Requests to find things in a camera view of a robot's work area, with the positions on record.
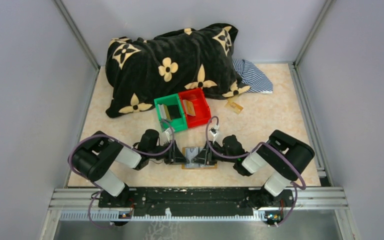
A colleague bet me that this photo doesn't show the tan leather card holder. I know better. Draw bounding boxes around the tan leather card holder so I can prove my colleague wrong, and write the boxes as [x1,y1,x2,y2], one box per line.
[181,146,218,170]

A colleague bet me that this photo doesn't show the red plastic bin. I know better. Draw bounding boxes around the red plastic bin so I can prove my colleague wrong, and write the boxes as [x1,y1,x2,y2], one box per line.
[178,88,212,129]

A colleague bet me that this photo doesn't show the translucent yellow card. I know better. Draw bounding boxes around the translucent yellow card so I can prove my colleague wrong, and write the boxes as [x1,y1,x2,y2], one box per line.
[224,100,244,115]

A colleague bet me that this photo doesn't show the green plastic bin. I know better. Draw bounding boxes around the green plastic bin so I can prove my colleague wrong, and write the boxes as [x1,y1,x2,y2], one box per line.
[154,93,188,132]

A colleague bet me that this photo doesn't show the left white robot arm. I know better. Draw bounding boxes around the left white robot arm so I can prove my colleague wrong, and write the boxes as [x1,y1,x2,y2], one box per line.
[67,129,188,197]

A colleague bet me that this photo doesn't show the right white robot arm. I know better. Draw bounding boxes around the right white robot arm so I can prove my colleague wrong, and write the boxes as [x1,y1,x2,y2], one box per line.
[190,129,315,197]

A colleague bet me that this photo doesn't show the cards in green bin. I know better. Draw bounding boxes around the cards in green bin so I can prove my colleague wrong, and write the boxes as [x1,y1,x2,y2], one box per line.
[158,104,182,122]

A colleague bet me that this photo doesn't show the gold card in red bin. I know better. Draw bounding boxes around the gold card in red bin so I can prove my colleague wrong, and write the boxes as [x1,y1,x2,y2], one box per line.
[182,99,196,117]

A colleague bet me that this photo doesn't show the blue striped cloth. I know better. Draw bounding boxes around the blue striped cloth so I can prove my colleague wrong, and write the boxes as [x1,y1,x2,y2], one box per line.
[232,59,274,94]

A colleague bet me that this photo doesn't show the black floral plush blanket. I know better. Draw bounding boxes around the black floral plush blanket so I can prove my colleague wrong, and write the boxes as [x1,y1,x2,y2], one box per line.
[105,23,250,118]

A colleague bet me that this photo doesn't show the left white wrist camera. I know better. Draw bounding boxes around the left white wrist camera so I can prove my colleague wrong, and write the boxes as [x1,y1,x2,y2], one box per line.
[160,127,175,144]

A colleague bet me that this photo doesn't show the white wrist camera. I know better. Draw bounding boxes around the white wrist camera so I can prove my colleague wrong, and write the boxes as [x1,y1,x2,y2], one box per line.
[160,127,175,144]
[208,125,220,142]

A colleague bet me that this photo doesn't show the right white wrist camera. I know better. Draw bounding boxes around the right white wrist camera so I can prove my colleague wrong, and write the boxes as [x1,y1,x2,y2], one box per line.
[208,125,220,142]

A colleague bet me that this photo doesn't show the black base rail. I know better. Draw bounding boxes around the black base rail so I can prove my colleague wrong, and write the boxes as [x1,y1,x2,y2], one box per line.
[98,187,294,217]

